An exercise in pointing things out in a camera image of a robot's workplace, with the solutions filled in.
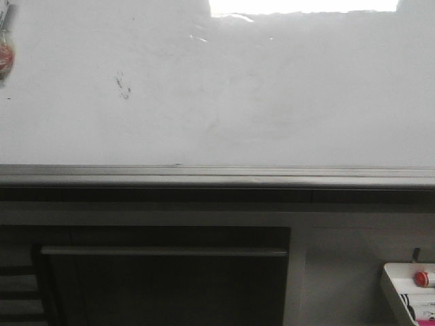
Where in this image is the dark cabinet panel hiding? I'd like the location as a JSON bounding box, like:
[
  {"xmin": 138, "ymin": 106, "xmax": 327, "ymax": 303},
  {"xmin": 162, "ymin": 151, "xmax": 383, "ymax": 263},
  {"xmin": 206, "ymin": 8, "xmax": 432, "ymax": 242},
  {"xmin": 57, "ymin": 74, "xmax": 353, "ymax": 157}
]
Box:
[{"xmin": 1, "ymin": 226, "xmax": 291, "ymax": 325}]

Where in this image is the white marker holder tray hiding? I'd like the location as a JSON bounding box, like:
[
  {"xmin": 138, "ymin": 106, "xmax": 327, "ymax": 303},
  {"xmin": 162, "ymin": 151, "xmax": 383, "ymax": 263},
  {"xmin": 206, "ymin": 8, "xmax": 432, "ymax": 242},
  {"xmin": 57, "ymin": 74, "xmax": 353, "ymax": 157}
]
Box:
[{"xmin": 381, "ymin": 263, "xmax": 434, "ymax": 325}]

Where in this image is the white whiteboard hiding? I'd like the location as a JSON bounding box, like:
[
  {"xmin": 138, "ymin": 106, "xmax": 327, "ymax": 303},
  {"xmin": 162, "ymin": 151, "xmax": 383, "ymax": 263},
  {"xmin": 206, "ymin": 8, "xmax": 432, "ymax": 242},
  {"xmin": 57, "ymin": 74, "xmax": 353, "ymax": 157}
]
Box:
[{"xmin": 1, "ymin": 1, "xmax": 434, "ymax": 189}]

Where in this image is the black white marker in tray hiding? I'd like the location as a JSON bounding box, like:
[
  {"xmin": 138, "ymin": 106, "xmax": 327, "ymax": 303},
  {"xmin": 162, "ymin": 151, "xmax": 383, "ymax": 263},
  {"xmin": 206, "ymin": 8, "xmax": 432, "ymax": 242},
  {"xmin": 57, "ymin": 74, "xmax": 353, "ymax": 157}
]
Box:
[{"xmin": 400, "ymin": 294, "xmax": 434, "ymax": 323}]

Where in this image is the pink item in tray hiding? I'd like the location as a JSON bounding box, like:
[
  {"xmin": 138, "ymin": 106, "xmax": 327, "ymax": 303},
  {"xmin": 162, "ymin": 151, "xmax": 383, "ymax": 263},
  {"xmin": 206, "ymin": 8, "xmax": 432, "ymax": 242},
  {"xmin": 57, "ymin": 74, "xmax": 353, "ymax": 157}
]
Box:
[{"xmin": 416, "ymin": 319, "xmax": 435, "ymax": 326}]

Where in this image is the red capped marker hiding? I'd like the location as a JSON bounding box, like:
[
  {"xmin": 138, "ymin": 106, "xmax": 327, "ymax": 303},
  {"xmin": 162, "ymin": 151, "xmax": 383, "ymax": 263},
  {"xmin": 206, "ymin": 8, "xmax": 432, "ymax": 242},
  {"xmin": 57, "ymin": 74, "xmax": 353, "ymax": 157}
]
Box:
[{"xmin": 413, "ymin": 271, "xmax": 435, "ymax": 288}]

